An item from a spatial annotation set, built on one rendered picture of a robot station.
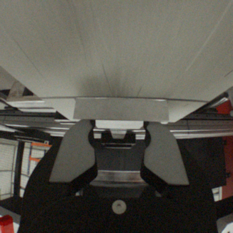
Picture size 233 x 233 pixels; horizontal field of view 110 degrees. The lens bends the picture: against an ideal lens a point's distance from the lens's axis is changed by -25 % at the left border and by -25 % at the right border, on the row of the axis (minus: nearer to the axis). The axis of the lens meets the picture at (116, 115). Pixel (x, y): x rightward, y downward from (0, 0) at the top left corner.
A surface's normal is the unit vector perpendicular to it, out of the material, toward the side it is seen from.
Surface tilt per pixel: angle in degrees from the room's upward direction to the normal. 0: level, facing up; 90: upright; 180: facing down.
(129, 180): 90
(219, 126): 90
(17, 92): 90
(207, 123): 90
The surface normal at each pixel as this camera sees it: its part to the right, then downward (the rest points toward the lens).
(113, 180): -0.01, -0.33
